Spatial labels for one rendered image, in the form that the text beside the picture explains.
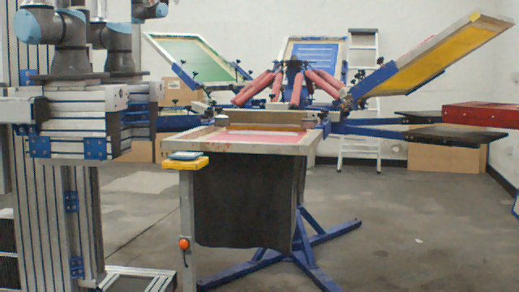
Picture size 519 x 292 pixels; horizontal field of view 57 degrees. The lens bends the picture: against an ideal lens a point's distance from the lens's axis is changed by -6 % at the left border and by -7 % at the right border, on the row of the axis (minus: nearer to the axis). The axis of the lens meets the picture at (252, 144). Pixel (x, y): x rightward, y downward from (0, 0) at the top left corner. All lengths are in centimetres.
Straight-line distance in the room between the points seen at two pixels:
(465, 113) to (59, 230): 190
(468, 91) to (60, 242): 544
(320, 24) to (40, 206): 502
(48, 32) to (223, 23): 520
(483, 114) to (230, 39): 483
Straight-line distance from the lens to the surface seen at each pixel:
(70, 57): 186
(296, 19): 665
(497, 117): 244
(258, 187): 202
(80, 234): 225
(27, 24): 179
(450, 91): 662
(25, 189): 224
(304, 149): 186
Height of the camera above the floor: 128
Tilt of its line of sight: 9 degrees down
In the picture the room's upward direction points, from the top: straight up
